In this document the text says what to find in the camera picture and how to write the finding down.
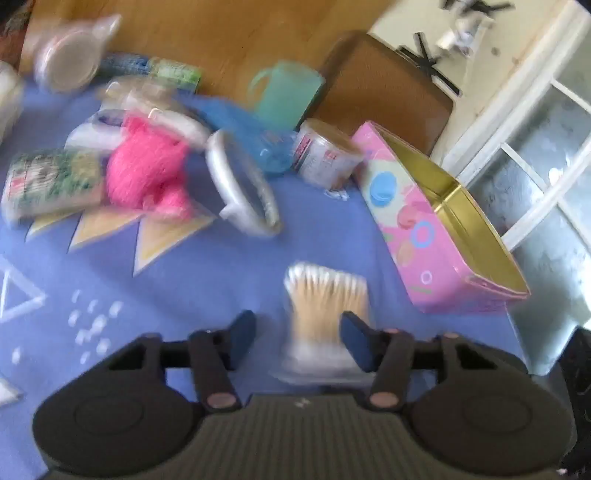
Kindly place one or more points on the brown chair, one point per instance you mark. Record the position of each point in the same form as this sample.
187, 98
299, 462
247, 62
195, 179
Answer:
383, 92

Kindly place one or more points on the white lamp device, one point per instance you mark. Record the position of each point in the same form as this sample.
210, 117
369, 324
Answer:
468, 23

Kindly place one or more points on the white tissue pack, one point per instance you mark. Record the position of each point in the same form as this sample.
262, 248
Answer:
9, 101

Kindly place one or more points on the blue green toothpaste box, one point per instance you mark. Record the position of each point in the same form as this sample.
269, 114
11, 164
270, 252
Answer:
175, 74

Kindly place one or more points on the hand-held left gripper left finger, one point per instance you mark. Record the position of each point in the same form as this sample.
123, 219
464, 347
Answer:
242, 339

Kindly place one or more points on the black tape strips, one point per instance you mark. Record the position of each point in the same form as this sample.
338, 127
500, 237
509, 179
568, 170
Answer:
480, 7
425, 57

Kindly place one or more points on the cotton swab pack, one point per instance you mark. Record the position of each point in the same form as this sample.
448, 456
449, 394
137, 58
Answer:
323, 300

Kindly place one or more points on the small metal can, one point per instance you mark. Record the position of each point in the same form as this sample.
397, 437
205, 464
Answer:
323, 157

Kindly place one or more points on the green printed packet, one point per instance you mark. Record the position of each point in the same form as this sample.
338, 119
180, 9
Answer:
51, 182

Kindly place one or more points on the white window frame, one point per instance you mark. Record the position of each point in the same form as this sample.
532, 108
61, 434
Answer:
508, 115

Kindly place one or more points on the pink tin box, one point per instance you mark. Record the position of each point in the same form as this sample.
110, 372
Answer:
415, 221

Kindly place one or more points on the blue translucent plastic piece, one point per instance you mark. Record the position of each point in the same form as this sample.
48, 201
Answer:
258, 138

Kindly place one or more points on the green plastic mug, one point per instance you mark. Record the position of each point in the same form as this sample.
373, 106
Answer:
288, 97

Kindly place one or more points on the pink fluffy ball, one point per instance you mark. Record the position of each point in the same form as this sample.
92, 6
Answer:
145, 170

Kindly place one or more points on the paper cup stack in plastic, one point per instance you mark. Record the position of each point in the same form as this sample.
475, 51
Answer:
69, 60

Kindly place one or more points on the white packet in clear plastic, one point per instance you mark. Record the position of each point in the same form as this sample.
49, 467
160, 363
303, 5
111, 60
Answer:
173, 119

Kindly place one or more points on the white power adapter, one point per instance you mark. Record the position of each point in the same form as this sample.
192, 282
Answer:
444, 40

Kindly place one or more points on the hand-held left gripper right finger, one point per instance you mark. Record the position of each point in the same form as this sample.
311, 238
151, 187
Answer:
356, 342

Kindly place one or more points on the silver round lid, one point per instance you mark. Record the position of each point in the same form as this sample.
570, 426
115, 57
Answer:
240, 184

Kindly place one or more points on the blue patterned tablecloth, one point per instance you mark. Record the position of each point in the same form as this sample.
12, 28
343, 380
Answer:
207, 277

